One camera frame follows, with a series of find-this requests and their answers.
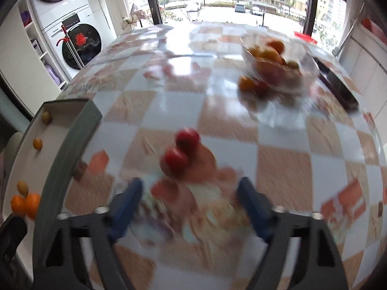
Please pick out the glass fruit bowl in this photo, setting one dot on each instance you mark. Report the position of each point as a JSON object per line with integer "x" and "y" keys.
{"x": 291, "y": 72}

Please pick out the white cabinet counter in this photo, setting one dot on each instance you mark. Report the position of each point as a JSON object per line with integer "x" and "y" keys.
{"x": 363, "y": 57}

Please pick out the grey shallow box tray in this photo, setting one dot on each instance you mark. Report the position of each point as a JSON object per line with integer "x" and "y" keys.
{"x": 48, "y": 172}

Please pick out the small brown-green fruit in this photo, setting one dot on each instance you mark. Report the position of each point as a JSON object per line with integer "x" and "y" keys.
{"x": 46, "y": 118}

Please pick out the green-tan round fruit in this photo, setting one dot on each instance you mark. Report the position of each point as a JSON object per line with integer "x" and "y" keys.
{"x": 22, "y": 188}

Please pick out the red bucket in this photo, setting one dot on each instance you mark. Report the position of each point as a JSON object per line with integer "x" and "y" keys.
{"x": 305, "y": 37}

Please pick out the orange in bowl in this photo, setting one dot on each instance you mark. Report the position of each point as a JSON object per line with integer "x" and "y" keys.
{"x": 277, "y": 45}

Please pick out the lower washing machine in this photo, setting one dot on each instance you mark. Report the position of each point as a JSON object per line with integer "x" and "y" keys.
{"x": 89, "y": 32}

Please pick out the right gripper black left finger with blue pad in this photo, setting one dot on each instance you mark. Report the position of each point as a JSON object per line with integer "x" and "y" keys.
{"x": 58, "y": 261}

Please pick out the red-handled mop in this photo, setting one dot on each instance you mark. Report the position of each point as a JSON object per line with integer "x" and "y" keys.
{"x": 67, "y": 41}

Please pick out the black smartphone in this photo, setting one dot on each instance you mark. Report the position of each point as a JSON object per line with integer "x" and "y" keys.
{"x": 339, "y": 90}

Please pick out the yellow-orange small fruit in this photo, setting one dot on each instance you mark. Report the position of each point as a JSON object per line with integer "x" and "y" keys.
{"x": 18, "y": 206}

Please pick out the red plastic basin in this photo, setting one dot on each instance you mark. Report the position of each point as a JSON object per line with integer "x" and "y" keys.
{"x": 374, "y": 29}

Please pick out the large orange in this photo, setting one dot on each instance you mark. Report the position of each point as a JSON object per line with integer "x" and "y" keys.
{"x": 31, "y": 204}

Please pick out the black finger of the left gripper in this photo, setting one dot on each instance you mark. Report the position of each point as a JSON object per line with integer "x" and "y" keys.
{"x": 13, "y": 231}

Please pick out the small orange kumquat by bowl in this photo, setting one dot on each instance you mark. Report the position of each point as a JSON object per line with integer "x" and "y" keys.
{"x": 246, "y": 84}

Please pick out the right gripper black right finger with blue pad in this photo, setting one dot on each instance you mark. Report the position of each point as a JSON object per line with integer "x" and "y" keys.
{"x": 304, "y": 238}

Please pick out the red cherry tomato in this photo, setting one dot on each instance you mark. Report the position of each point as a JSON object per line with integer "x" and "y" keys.
{"x": 174, "y": 162}
{"x": 187, "y": 140}

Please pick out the small yellow-orange tomato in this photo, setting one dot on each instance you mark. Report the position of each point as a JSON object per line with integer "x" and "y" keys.
{"x": 38, "y": 144}

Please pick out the small red fruit by bowl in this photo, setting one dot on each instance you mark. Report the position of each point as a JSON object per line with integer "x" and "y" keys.
{"x": 261, "y": 89}

